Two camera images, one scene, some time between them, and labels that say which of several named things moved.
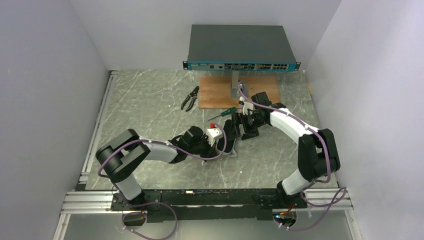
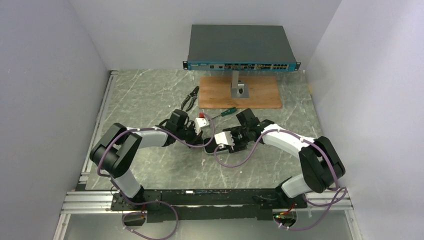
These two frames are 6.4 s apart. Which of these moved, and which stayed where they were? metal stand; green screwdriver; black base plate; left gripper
Moved: left gripper
Stayed: green screwdriver; metal stand; black base plate
